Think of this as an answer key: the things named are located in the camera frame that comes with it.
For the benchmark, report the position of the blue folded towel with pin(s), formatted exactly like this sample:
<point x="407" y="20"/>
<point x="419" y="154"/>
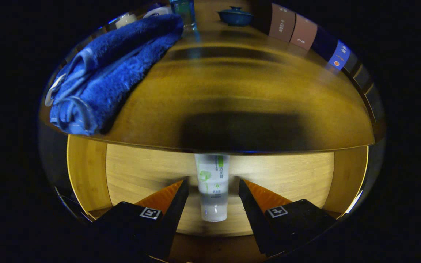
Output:
<point x="115" y="73"/>

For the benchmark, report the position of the white pump bottle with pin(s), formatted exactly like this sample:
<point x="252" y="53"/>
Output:
<point x="126" y="20"/>

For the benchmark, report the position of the reddish brown book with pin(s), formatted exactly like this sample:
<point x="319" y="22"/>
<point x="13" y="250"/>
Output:
<point x="303" y="33"/>

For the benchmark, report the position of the blue book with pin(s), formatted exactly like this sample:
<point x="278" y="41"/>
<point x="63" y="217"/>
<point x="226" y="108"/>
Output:
<point x="338" y="54"/>

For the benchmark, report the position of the blue lidded teacup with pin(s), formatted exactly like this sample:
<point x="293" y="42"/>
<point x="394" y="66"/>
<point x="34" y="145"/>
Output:
<point x="235" y="17"/>

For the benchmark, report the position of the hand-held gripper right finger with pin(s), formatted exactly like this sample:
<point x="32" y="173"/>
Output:
<point x="252" y="215"/>

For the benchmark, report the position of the tall teal bottle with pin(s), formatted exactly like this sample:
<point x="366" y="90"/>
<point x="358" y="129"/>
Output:
<point x="185" y="12"/>

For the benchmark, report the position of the wooden drawer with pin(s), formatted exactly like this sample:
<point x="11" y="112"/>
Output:
<point x="287" y="175"/>

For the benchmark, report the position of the white bottle with blue cap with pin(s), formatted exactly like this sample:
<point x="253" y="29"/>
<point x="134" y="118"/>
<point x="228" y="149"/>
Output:
<point x="157" y="11"/>

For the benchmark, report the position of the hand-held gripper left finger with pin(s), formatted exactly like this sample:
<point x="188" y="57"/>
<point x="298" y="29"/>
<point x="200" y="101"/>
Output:
<point x="174" y="215"/>

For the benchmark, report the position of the white tube with green print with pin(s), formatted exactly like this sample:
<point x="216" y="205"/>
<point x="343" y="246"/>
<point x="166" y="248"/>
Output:
<point x="212" y="190"/>

